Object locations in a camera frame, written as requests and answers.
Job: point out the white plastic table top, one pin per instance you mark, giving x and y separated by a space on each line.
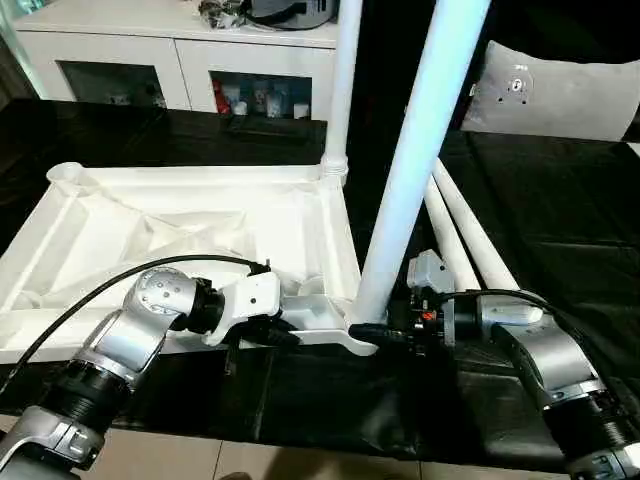
150 230

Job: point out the white plastic table leg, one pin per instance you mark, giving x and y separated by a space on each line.
420 150
480 235
343 80
450 240

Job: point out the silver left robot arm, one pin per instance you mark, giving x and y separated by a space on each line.
120 350

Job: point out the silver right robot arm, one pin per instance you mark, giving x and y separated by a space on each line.
540 350

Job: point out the black work mat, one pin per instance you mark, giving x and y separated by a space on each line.
560 220

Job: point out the grey cushion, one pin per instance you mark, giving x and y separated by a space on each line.
560 95

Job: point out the white cabinet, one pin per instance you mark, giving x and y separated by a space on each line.
120 55

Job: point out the dark grey bag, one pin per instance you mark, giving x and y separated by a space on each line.
290 12

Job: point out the dark grey curtain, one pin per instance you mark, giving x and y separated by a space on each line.
12 70

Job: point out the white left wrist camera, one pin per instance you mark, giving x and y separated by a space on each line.
245 300

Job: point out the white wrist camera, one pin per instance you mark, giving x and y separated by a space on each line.
430 270
245 300

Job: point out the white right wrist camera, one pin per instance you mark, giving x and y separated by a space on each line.
430 270

